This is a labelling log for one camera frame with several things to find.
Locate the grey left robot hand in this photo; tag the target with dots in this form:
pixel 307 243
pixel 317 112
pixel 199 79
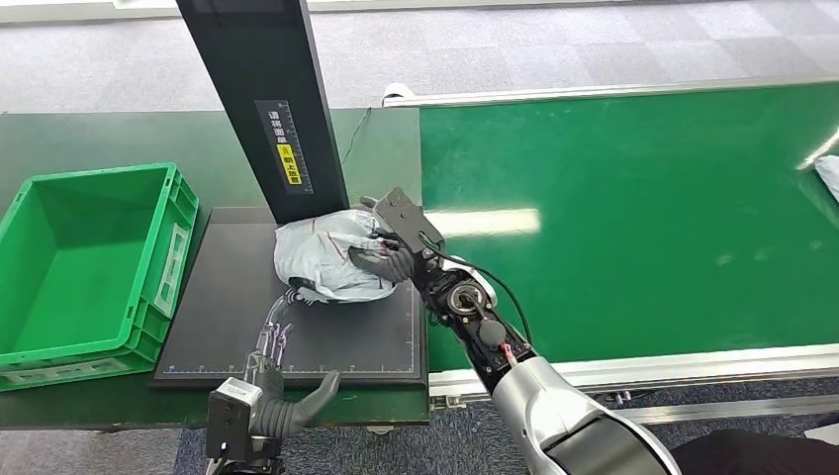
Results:
pixel 308 396

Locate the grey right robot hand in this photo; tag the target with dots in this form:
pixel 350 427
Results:
pixel 387 265

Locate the grey plastic mailer package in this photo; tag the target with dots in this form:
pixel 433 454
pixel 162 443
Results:
pixel 314 256
pixel 831 174

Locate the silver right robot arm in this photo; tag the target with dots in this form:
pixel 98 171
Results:
pixel 557 406

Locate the black machine column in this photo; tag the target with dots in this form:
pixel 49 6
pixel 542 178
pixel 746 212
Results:
pixel 249 65

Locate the green conveyor belt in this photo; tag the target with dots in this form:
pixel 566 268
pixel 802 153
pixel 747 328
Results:
pixel 655 229

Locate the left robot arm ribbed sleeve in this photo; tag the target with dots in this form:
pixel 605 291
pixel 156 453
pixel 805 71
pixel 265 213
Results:
pixel 272 416

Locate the black scale platform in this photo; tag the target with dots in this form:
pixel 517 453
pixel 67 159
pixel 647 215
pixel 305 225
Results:
pixel 216 314

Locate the green plastic crate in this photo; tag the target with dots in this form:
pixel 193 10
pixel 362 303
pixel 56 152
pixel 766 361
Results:
pixel 85 262

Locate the dark green table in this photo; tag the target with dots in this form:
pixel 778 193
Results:
pixel 98 138

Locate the black fabric object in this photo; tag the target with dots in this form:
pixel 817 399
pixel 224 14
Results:
pixel 754 459

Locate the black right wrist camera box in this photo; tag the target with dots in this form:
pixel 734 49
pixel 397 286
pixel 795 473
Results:
pixel 400 216

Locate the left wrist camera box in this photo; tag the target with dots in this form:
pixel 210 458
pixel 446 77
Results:
pixel 226 419

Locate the aluminium conveyor frame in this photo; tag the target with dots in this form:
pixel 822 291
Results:
pixel 655 370

